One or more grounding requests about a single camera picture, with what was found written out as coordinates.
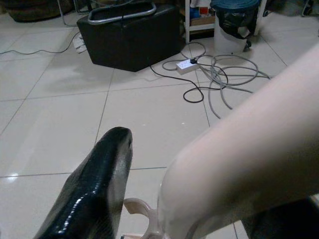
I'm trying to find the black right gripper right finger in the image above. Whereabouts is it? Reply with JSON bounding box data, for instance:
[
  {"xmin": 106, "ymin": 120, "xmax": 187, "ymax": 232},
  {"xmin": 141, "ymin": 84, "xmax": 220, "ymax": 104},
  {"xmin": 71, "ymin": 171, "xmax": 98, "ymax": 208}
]
[{"xmin": 243, "ymin": 196, "xmax": 319, "ymax": 239}]

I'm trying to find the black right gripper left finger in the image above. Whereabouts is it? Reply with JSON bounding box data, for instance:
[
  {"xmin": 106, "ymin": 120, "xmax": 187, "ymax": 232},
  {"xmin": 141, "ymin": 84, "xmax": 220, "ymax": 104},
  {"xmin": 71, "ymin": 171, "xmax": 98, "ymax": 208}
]
[{"xmin": 32, "ymin": 126, "xmax": 133, "ymax": 239}]

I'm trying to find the white crumpled floor item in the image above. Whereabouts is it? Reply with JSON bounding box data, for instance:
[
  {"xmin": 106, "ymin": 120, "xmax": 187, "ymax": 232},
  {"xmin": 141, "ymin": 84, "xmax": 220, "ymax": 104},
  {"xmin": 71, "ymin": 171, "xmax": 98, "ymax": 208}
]
[{"xmin": 74, "ymin": 33, "xmax": 87, "ymax": 54}]

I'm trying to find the white power strip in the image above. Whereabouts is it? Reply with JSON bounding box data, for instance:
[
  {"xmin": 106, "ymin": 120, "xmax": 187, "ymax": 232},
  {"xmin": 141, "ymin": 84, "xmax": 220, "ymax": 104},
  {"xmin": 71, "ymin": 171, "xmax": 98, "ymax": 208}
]
[{"xmin": 175, "ymin": 58, "xmax": 200, "ymax": 75}]

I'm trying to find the white shelf rack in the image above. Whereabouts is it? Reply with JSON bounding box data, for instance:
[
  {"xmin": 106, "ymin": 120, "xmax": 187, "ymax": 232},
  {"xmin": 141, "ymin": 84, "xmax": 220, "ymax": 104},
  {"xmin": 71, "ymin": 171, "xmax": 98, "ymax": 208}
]
[{"xmin": 184, "ymin": 0, "xmax": 267, "ymax": 43}]

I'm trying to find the white bin with blue lid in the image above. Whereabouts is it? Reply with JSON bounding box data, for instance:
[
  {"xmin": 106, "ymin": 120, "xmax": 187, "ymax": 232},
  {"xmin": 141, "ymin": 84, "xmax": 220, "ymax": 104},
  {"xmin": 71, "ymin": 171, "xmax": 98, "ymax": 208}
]
[{"xmin": 210, "ymin": 0, "xmax": 260, "ymax": 54}]

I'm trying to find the brown beanbag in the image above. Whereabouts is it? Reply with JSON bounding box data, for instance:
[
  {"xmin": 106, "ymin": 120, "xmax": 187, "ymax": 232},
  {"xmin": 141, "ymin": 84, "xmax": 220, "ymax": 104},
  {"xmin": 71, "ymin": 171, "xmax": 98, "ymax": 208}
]
[{"xmin": 4, "ymin": 0, "xmax": 73, "ymax": 23}]

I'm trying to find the thin black cable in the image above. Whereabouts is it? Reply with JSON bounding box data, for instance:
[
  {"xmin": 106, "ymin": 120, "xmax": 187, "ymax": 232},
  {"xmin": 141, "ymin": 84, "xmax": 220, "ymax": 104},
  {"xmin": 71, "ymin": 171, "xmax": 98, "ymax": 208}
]
[{"xmin": 149, "ymin": 64, "xmax": 205, "ymax": 103}]

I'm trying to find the thin grey cable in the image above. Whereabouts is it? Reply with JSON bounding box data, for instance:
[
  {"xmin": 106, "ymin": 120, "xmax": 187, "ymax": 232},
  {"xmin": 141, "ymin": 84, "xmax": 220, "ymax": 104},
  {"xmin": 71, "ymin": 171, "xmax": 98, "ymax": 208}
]
[{"xmin": 0, "ymin": 31, "xmax": 82, "ymax": 55}]

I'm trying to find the black box with chrome handle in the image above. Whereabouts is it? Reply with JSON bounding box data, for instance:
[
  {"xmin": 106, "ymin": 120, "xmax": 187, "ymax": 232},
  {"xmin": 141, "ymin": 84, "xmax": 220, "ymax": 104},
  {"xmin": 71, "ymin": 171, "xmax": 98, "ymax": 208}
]
[{"xmin": 76, "ymin": 2, "xmax": 186, "ymax": 73}]

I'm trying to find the metal chair frame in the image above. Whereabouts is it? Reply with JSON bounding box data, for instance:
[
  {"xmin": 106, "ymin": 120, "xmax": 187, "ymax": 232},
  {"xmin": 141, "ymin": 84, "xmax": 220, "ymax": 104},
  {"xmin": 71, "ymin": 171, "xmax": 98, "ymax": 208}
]
[{"xmin": 56, "ymin": 0, "xmax": 90, "ymax": 27}]

